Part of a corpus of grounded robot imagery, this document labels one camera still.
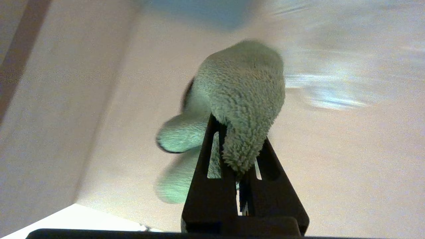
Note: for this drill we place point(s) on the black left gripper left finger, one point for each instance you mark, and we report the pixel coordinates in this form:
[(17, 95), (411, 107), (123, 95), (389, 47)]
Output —
[(212, 196)]

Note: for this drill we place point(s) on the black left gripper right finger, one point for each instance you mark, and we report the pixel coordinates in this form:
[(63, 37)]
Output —
[(275, 196)]

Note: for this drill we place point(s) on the green microfibre cloth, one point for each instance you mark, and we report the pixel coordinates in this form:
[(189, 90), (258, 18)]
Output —
[(242, 83)]

